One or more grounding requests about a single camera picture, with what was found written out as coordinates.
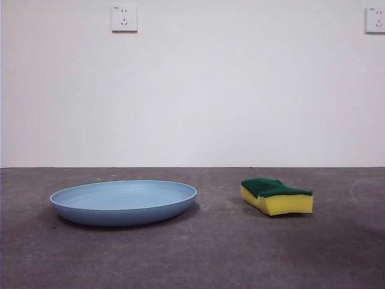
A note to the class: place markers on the light blue round plate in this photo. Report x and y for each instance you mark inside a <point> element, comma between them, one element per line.
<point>120,207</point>

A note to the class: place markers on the yellow green scouring sponge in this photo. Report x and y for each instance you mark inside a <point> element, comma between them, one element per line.
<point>282,204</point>

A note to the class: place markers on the white wall socket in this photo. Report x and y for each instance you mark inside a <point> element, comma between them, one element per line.
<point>124,18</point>
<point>376,20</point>

